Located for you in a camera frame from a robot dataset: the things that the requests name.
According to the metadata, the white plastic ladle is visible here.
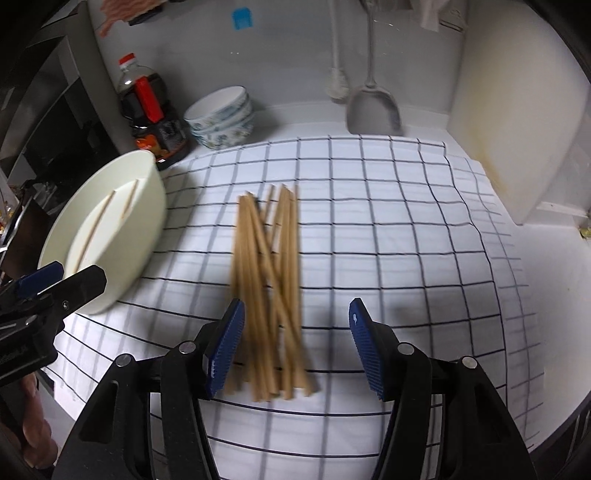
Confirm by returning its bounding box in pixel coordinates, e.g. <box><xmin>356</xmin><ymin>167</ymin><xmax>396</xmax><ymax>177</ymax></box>
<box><xmin>325</xmin><ymin>0</ymin><xmax>352</xmax><ymax>100</ymax></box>

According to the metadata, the blue silicone scraper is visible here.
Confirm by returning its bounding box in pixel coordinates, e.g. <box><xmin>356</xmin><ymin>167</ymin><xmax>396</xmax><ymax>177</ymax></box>
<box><xmin>231</xmin><ymin>7</ymin><xmax>254</xmax><ymax>32</ymax></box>

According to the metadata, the white hanging cloth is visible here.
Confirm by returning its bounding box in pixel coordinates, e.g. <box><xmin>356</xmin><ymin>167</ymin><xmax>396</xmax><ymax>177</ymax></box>
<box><xmin>411</xmin><ymin>0</ymin><xmax>451</xmax><ymax>33</ymax></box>

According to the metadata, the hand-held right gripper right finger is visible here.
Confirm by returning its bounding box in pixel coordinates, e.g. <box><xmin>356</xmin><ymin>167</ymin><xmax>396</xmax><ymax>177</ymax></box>
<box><xmin>348</xmin><ymin>298</ymin><xmax>541</xmax><ymax>480</ymax></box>

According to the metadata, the slim wooden chopstick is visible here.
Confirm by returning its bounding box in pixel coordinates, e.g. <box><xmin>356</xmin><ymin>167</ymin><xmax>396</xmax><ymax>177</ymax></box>
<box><xmin>119</xmin><ymin>180</ymin><xmax>139</xmax><ymax>222</ymax></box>
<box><xmin>73</xmin><ymin>191</ymin><xmax>116</xmax><ymax>273</ymax></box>

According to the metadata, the pile of wooden chopsticks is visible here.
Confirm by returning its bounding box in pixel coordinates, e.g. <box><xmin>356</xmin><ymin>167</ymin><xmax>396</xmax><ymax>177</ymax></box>
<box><xmin>228</xmin><ymin>182</ymin><xmax>324</xmax><ymax>402</ymax></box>

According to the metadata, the white blue patterned bowl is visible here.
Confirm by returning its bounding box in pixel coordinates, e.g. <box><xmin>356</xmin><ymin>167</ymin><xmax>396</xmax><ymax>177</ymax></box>
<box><xmin>191</xmin><ymin>122</ymin><xmax>256</xmax><ymax>151</ymax></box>
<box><xmin>184</xmin><ymin>86</ymin><xmax>252</xmax><ymax>127</ymax></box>
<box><xmin>188</xmin><ymin>108</ymin><xmax>256</xmax><ymax>139</ymax></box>

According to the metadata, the metal spatula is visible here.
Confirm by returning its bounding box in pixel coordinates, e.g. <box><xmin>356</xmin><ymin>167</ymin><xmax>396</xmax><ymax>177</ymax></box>
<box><xmin>345</xmin><ymin>0</ymin><xmax>402</xmax><ymax>137</ymax></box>

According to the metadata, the white black checked cloth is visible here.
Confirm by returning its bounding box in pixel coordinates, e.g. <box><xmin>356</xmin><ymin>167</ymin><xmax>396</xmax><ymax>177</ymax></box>
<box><xmin>46</xmin><ymin>134</ymin><xmax>542</xmax><ymax>480</ymax></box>

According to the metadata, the dark soy sauce bottle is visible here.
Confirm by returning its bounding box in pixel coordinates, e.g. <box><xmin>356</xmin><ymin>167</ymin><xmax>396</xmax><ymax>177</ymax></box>
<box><xmin>115</xmin><ymin>53</ymin><xmax>190</xmax><ymax>171</ymax></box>

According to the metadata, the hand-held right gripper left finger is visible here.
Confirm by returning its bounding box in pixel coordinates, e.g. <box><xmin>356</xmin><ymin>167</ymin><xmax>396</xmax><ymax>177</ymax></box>
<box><xmin>51</xmin><ymin>298</ymin><xmax>247</xmax><ymax>480</ymax></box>

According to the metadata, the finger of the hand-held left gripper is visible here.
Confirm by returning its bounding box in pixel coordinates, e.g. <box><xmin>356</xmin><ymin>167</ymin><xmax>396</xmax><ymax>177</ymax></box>
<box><xmin>46</xmin><ymin>264</ymin><xmax>109</xmax><ymax>319</ymax></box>
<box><xmin>9</xmin><ymin>261</ymin><xmax>65</xmax><ymax>299</ymax></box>

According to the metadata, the person's left hand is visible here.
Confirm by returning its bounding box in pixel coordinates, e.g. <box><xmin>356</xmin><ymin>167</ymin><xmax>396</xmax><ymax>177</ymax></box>
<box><xmin>18</xmin><ymin>371</ymin><xmax>59</xmax><ymax>470</ymax></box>

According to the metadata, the white plastic basin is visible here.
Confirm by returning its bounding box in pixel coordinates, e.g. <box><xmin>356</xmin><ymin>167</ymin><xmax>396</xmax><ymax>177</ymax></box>
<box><xmin>38</xmin><ymin>150</ymin><xmax>168</xmax><ymax>316</ymax></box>

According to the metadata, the white cutting board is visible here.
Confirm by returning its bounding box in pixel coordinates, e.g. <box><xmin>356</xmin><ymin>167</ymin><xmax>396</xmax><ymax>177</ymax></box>
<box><xmin>450</xmin><ymin>4</ymin><xmax>585</xmax><ymax>227</ymax></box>

